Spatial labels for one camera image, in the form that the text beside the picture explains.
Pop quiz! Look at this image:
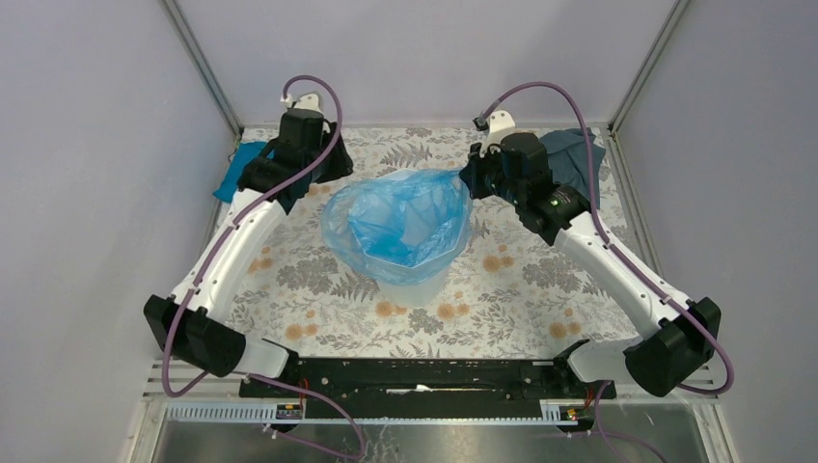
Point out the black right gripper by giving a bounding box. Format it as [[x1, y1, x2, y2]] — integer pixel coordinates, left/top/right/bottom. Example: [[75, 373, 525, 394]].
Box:
[[459, 139, 525, 206]]

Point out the blue plastic trash bag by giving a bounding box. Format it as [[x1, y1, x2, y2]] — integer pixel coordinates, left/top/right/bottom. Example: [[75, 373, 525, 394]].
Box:
[[320, 169, 473, 286]]

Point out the white trash bin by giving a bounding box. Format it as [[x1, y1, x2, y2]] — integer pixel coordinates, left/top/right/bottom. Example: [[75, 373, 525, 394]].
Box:
[[375, 266, 450, 309]]

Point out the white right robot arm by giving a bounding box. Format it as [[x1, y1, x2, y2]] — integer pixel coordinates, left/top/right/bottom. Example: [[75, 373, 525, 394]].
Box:
[[459, 132, 721, 397]]

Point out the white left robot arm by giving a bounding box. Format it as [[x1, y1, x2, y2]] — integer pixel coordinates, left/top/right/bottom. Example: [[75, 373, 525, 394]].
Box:
[[144, 107, 353, 396]]

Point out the grey-blue cloth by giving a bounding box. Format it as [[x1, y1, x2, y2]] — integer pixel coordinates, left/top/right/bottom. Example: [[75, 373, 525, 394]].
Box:
[[539, 128, 606, 208]]

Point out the bright blue cloth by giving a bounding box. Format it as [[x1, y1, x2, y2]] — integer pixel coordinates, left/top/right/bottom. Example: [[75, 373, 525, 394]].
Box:
[[212, 141, 267, 204]]

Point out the floral table cloth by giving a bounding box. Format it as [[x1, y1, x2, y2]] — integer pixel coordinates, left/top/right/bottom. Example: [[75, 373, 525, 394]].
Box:
[[198, 125, 646, 361]]

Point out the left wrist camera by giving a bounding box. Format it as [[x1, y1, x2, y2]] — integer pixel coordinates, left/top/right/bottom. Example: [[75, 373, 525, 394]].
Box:
[[280, 92, 324, 115]]

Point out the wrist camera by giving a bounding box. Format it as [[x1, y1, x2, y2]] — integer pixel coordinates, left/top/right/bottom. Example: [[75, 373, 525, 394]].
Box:
[[473, 109, 516, 157], [280, 92, 324, 115]]

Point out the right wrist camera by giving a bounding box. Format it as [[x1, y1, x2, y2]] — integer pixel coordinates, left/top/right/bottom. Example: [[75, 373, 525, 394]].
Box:
[[473, 109, 516, 157]]

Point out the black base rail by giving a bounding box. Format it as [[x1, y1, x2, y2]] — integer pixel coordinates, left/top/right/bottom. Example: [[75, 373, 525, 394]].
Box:
[[281, 357, 616, 419]]

